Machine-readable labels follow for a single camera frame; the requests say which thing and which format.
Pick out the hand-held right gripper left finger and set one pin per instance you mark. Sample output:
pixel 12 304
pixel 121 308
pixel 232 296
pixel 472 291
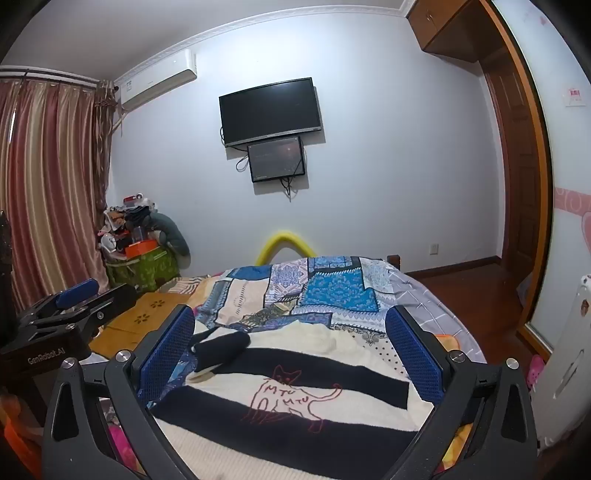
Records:
pixel 168 355

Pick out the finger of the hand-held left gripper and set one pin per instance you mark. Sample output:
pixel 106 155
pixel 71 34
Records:
pixel 76 291
pixel 108 307

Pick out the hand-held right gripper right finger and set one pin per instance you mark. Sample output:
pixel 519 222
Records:
pixel 415 360

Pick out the white navy striped sweater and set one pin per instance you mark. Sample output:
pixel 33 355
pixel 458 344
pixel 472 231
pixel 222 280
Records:
pixel 277 360

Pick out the pile of clothes and clutter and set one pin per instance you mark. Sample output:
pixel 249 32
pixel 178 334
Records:
pixel 124 217

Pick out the wooden lap desk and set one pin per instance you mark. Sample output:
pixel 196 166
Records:
pixel 143 309

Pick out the green patterned storage box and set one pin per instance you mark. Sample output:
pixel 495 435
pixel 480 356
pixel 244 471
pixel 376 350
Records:
pixel 147 270

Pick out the grey checked bedsheet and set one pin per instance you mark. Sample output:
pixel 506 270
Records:
pixel 429 304

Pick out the orange box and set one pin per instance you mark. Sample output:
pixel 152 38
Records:
pixel 141 249

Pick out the orange plastic item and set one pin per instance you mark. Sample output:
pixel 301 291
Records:
pixel 11 438

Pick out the grey plush toy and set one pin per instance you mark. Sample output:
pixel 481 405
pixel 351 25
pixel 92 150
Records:
pixel 173 233

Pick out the blue patchwork blanket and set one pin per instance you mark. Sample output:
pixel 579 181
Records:
pixel 337 286

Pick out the red gold striped curtain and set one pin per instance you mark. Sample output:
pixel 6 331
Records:
pixel 51 184

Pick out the pink slipper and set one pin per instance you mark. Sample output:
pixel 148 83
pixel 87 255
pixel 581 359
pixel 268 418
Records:
pixel 534 371

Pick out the white plastic panel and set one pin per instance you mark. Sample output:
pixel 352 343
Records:
pixel 568 369

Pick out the yellow foam tube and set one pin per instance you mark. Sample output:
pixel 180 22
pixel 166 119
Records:
pixel 284 234

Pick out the wooden door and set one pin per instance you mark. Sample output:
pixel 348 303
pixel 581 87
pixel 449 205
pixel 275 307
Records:
pixel 517 161

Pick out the small black monitor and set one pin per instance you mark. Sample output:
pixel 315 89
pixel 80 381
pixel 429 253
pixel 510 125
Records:
pixel 276 159

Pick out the white air conditioner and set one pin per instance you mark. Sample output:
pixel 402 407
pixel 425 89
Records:
pixel 157 78

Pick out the wooden overhead cabinet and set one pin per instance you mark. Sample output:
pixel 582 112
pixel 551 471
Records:
pixel 443 23

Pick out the wooden bed post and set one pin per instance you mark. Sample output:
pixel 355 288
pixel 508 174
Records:
pixel 393 261

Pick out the white wall socket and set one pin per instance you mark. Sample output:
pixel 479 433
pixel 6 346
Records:
pixel 433 249

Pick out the curtain rail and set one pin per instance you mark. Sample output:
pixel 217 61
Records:
pixel 46 74

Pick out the pink patterned wall sticker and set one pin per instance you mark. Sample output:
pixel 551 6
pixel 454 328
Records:
pixel 572 203

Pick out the black wall television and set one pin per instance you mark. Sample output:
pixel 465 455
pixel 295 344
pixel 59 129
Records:
pixel 270 110

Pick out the wooden door frame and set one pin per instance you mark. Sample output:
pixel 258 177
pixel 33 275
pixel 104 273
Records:
pixel 538 115

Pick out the white wall switch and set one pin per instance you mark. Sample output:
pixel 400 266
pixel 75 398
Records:
pixel 575 96

